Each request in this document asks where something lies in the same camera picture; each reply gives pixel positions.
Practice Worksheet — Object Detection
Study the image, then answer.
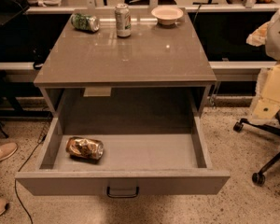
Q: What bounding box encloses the open grey top drawer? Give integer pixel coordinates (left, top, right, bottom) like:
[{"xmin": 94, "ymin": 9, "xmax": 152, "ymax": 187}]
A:
[{"xmin": 15, "ymin": 87, "xmax": 231, "ymax": 197}]

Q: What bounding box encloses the black drawer handle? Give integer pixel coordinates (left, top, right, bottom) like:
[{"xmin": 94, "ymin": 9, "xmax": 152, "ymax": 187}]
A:
[{"xmin": 106, "ymin": 187, "xmax": 140, "ymax": 199}]

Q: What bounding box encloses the grey cabinet counter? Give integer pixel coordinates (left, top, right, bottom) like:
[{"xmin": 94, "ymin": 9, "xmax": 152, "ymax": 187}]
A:
[{"xmin": 33, "ymin": 7, "xmax": 217, "ymax": 117}]

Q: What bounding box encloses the black floor cable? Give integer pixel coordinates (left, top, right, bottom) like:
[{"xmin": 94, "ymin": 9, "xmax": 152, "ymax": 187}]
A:
[{"xmin": 14, "ymin": 133, "xmax": 48, "ymax": 224}]

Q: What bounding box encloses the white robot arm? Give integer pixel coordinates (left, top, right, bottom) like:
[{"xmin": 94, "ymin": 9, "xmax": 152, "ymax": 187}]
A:
[{"xmin": 246, "ymin": 8, "xmax": 280, "ymax": 119}]

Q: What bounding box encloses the upright white green can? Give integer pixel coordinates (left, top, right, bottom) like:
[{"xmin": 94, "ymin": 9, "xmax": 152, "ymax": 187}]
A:
[{"xmin": 115, "ymin": 4, "xmax": 132, "ymax": 37}]

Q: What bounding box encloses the green soda can lying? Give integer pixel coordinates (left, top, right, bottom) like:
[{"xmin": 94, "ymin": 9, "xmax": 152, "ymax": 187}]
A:
[{"xmin": 70, "ymin": 13, "xmax": 100, "ymax": 33}]

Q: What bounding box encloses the white bowl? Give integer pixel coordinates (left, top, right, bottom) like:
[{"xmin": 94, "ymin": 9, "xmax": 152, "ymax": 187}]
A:
[{"xmin": 151, "ymin": 7, "xmax": 184, "ymax": 25}]

